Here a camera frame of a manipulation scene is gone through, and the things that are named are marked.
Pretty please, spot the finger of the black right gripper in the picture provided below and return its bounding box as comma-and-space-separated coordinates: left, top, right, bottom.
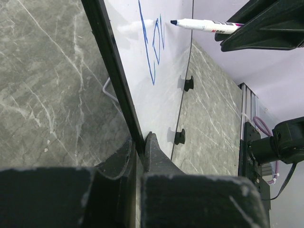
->
215, 14, 304, 52
228, 0, 304, 26

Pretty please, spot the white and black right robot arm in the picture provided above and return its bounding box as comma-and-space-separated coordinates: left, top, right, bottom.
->
215, 0, 304, 164

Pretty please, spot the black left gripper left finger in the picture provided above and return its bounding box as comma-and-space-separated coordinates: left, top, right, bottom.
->
0, 139, 136, 228

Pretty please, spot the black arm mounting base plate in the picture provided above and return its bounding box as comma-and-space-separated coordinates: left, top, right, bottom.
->
238, 122, 270, 199

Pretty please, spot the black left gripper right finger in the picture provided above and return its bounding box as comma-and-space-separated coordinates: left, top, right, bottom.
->
141, 133, 270, 228

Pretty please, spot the white whiteboard marker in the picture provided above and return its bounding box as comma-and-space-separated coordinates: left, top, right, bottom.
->
171, 19, 244, 35

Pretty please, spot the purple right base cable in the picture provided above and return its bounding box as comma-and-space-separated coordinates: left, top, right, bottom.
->
253, 115, 281, 186

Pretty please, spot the white whiteboard with black frame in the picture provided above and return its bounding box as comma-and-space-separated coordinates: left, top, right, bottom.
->
82, 0, 193, 157

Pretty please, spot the aluminium rail frame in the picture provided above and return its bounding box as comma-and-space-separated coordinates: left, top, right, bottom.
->
239, 83, 257, 140

